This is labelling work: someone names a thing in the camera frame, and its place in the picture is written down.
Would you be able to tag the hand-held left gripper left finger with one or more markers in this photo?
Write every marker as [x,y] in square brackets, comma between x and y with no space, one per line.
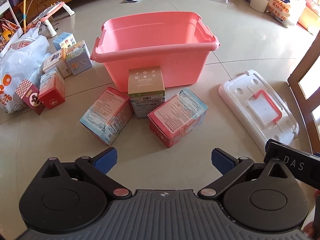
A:
[106,160]

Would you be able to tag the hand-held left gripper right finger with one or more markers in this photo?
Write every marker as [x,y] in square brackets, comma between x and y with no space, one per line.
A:
[222,161]

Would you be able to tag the blue and pink carton box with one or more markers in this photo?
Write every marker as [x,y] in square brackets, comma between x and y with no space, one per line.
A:
[107,115]

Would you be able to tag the red and pink carton box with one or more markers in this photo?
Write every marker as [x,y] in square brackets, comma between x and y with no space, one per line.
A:
[177,120]

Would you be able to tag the kraft top carton box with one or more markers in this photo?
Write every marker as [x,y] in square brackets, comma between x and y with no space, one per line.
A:
[146,82]

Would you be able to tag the pink plastic storage bin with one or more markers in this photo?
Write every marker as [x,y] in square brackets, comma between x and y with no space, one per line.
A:
[150,62]

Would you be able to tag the wooden chair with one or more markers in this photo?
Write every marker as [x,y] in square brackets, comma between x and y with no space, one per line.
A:
[300,90]

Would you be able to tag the checkered maroon box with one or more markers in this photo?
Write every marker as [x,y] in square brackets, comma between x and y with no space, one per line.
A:
[30,95]

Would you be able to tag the pastel bear print box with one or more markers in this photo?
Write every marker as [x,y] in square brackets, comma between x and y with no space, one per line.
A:
[78,60]

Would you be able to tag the cream box with orange edge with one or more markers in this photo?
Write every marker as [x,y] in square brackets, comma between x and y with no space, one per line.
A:
[56,62]

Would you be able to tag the small light blue box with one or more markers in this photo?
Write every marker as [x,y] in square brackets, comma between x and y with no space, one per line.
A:
[63,41]

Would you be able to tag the white plastic bag orange print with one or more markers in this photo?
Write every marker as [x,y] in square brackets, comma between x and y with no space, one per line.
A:
[20,60]

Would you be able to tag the white printed shopping bag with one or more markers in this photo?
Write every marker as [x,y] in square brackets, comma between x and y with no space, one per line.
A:
[287,11]

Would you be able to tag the pink and white toy table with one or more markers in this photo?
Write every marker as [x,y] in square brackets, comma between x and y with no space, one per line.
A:
[58,11]

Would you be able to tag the white plastic basket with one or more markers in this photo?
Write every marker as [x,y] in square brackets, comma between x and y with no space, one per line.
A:
[258,3]

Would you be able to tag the orange toy stick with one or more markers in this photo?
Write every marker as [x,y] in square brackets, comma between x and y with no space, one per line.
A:
[25,7]

